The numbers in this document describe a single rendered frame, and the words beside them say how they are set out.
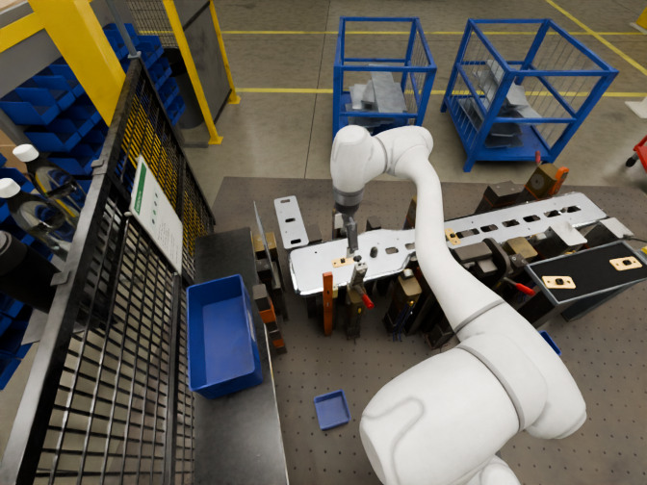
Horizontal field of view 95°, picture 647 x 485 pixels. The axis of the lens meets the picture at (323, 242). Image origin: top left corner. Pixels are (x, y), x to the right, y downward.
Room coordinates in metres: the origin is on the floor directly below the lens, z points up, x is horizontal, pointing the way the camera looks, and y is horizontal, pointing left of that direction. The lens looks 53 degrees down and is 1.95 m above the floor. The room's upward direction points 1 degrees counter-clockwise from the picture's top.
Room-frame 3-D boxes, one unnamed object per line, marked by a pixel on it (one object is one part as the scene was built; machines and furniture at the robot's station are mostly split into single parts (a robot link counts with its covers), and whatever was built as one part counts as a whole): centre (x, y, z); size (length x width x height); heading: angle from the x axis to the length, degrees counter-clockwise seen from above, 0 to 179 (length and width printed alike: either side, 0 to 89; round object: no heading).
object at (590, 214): (0.76, -0.54, 1.00); 1.38 x 0.22 x 0.02; 104
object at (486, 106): (2.92, -1.86, 0.48); 1.20 x 0.80 x 0.95; 177
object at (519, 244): (0.61, -0.72, 0.89); 0.12 x 0.08 x 0.38; 14
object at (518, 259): (0.56, -0.67, 0.90); 0.05 x 0.05 x 0.40; 14
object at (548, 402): (0.12, -0.30, 1.45); 0.18 x 0.14 x 0.13; 24
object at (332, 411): (0.17, -0.02, 0.75); 0.11 x 0.10 x 0.09; 104
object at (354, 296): (0.46, -0.11, 0.87); 0.10 x 0.07 x 0.35; 14
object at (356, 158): (0.64, -0.09, 1.48); 0.13 x 0.11 x 0.16; 114
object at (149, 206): (0.60, 0.49, 1.30); 0.23 x 0.02 x 0.31; 14
